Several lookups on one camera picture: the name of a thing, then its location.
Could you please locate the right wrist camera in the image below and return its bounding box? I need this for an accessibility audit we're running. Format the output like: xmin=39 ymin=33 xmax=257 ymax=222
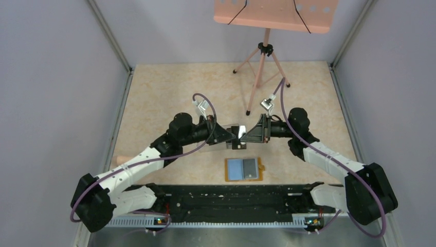
xmin=260 ymin=98 xmax=275 ymax=115

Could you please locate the purple cable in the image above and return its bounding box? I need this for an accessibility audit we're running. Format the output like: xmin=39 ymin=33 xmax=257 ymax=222
xmin=270 ymin=77 xmax=387 ymax=239
xmin=69 ymin=93 xmax=219 ymax=236

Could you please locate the clear plastic card box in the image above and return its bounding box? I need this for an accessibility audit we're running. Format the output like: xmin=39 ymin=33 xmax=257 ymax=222
xmin=199 ymin=123 xmax=247 ymax=152

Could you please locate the wooden handle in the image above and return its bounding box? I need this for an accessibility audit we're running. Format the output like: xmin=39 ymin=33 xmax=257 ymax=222
xmin=114 ymin=155 xmax=133 ymax=165

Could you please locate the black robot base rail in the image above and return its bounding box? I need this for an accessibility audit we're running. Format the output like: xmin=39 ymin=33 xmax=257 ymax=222
xmin=112 ymin=182 xmax=345 ymax=226

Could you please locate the orange leather card holder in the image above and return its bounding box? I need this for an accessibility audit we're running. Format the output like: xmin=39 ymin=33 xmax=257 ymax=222
xmin=224 ymin=157 xmax=265 ymax=182

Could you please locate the pink music stand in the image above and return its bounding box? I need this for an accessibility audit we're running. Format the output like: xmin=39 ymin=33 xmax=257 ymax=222
xmin=213 ymin=0 xmax=339 ymax=115

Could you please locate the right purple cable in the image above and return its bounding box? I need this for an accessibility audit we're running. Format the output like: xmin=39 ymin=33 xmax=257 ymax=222
xmin=270 ymin=77 xmax=387 ymax=239

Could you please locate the white slotted cable duct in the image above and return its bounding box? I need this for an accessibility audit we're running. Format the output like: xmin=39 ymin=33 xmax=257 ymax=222
xmin=106 ymin=216 xmax=323 ymax=228

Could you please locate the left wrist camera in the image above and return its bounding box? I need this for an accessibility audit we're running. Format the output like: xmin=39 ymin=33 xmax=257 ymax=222
xmin=194 ymin=99 xmax=210 ymax=118

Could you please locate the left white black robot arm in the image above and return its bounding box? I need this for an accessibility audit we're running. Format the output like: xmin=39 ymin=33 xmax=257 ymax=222
xmin=70 ymin=113 xmax=238 ymax=233

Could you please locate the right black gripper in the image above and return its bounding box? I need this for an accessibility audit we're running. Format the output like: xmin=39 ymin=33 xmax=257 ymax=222
xmin=241 ymin=113 xmax=296 ymax=143

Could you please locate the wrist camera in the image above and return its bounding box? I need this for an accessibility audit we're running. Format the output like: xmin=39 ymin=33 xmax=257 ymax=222
xmin=194 ymin=99 xmax=210 ymax=118
xmin=260 ymin=98 xmax=275 ymax=115

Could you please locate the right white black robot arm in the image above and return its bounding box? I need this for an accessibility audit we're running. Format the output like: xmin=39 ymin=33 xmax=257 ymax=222
xmin=240 ymin=108 xmax=398 ymax=225

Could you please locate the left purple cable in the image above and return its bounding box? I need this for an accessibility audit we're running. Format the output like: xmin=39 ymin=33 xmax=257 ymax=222
xmin=69 ymin=93 xmax=219 ymax=236

